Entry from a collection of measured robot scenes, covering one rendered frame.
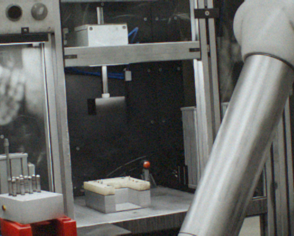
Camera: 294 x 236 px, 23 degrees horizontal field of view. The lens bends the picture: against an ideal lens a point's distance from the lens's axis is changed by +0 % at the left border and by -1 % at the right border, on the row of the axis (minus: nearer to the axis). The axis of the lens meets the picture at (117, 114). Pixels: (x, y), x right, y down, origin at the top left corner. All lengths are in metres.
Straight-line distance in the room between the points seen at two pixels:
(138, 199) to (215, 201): 0.68
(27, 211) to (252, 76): 0.53
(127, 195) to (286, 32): 0.80
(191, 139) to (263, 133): 0.77
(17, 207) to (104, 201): 0.41
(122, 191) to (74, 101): 0.35
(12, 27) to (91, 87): 0.58
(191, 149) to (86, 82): 0.38
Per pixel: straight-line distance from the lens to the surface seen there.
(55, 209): 1.56
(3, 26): 1.68
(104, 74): 1.98
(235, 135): 1.33
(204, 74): 1.88
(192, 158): 2.10
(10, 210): 1.58
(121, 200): 2.00
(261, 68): 1.38
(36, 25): 1.70
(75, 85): 2.19
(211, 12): 1.90
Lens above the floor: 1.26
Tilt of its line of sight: 3 degrees down
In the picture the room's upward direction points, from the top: 4 degrees counter-clockwise
